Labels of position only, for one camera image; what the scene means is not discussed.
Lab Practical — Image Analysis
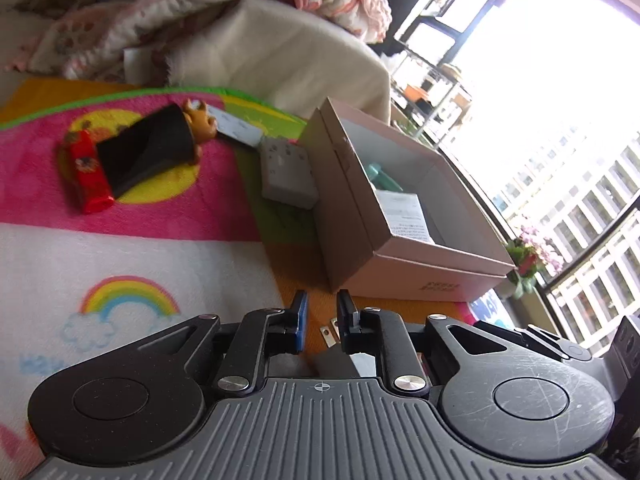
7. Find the white printed carton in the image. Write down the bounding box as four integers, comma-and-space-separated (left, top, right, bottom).
375, 190, 434, 244

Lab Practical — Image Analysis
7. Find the teal plastic toy tool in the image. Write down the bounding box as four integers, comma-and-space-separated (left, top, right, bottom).
366, 162, 404, 193

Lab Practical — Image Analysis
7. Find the black cone with orange figurine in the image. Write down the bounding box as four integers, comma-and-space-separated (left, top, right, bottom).
96, 100, 218, 198

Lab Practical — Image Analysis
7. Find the white power adapter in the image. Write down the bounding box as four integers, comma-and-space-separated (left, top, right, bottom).
316, 325, 423, 378

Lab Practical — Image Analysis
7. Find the pink cardboard box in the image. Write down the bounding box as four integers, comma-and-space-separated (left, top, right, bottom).
299, 99, 514, 301

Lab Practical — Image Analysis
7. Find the grey white electronic device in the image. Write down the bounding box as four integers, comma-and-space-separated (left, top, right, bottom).
259, 136, 319, 210

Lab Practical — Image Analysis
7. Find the potted plant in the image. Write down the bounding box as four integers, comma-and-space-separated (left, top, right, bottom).
498, 237, 549, 299

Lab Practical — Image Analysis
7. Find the colourful cartoon play mat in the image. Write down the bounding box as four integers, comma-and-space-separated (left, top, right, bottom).
0, 77, 516, 480

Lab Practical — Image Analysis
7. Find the white remote control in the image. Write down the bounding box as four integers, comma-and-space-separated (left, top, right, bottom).
206, 105, 262, 148

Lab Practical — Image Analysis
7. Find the metal shelf rack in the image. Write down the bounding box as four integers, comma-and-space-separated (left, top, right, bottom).
388, 15, 472, 148

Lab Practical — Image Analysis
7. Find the beige covered sofa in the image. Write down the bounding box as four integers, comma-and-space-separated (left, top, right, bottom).
0, 0, 393, 126

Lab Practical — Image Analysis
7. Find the pink floral blanket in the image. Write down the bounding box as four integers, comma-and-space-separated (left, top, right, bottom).
8, 0, 392, 82

